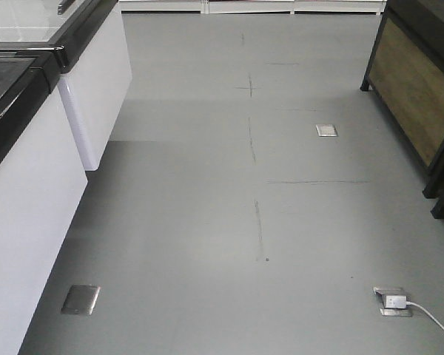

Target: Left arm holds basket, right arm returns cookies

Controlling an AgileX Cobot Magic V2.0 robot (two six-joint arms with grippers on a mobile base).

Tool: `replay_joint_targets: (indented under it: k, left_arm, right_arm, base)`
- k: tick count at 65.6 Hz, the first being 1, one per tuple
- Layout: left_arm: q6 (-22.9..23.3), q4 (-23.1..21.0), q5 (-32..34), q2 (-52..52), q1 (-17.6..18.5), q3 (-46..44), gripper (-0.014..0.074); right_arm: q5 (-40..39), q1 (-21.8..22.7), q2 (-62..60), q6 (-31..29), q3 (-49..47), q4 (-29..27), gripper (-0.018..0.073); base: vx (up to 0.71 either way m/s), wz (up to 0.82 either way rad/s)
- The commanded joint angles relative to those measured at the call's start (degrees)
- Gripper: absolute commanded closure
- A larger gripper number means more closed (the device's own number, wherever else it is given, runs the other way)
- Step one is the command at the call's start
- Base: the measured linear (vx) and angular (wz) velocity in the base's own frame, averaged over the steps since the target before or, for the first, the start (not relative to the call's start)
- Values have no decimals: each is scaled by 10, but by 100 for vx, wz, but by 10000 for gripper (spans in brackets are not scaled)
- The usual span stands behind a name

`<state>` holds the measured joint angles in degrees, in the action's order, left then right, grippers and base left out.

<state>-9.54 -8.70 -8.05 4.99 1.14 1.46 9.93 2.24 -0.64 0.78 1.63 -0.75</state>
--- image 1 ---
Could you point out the far steel floor socket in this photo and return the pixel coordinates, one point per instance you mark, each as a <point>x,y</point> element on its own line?
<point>326,130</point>

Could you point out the closed steel floor socket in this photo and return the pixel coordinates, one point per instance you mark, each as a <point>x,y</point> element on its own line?
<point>81,299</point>

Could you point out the wooden black-framed display stand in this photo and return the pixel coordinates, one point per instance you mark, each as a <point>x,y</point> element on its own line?
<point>406,70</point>

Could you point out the white chest freezer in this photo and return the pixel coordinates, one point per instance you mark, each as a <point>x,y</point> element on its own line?
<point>88,42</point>
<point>42,180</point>

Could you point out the far white chest freezer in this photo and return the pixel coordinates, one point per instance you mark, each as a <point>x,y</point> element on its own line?
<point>88,42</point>

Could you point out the white store shelf base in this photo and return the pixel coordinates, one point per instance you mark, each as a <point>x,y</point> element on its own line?
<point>276,6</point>

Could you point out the near white chest freezer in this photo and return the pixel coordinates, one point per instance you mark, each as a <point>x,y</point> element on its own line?
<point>42,180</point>

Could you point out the white power adapter plug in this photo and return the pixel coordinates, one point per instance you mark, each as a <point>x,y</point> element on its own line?
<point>394,301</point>

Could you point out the open steel floor socket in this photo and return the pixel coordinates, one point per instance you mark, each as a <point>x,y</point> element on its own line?
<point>380,290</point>

